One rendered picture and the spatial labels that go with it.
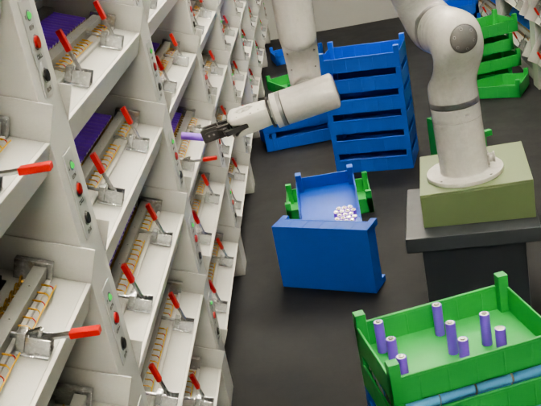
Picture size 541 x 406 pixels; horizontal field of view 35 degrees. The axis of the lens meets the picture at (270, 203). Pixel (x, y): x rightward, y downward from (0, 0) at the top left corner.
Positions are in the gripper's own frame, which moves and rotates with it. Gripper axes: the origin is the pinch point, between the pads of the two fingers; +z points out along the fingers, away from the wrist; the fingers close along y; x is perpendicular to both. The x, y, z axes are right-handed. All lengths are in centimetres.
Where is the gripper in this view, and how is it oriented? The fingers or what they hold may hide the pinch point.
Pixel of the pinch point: (211, 133)
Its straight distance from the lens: 207.6
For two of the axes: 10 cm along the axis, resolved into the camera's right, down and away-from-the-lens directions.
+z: -9.4, 3.1, 1.4
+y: -0.1, 3.8, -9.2
